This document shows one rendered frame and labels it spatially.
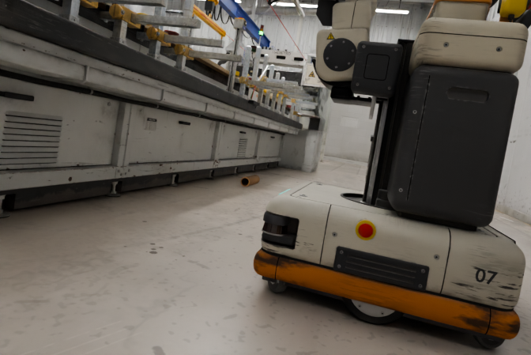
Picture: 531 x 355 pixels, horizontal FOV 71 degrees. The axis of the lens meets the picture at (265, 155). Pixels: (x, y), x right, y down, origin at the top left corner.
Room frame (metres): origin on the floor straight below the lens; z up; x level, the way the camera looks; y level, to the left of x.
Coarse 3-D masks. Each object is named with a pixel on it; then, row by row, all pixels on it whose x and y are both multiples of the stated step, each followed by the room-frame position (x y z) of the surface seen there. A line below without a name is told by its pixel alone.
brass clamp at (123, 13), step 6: (114, 6) 1.43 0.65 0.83; (120, 6) 1.43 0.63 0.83; (114, 12) 1.43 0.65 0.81; (120, 12) 1.43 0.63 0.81; (126, 12) 1.46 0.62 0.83; (132, 12) 1.49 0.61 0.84; (114, 18) 1.45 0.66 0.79; (120, 18) 1.44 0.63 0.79; (126, 18) 1.46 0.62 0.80; (132, 24) 1.50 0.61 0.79; (138, 24) 1.54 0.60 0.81
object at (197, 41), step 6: (138, 36) 1.76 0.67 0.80; (144, 36) 1.75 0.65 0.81; (168, 36) 1.72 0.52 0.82; (174, 36) 1.72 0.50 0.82; (180, 36) 1.71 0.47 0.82; (186, 36) 1.70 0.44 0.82; (168, 42) 1.75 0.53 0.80; (174, 42) 1.73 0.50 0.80; (180, 42) 1.71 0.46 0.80; (186, 42) 1.70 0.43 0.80; (192, 42) 1.69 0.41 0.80; (198, 42) 1.69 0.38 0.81; (204, 42) 1.68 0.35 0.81; (210, 42) 1.67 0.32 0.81; (216, 42) 1.66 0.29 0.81; (222, 42) 1.66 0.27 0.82
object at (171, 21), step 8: (104, 16) 1.52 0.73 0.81; (136, 16) 1.48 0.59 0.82; (144, 16) 1.47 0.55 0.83; (152, 16) 1.46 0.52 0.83; (160, 16) 1.45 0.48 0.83; (144, 24) 1.50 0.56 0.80; (152, 24) 1.48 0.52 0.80; (160, 24) 1.46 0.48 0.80; (168, 24) 1.45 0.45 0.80; (176, 24) 1.44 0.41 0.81; (184, 24) 1.43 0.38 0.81; (192, 24) 1.42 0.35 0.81; (200, 24) 1.44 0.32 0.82
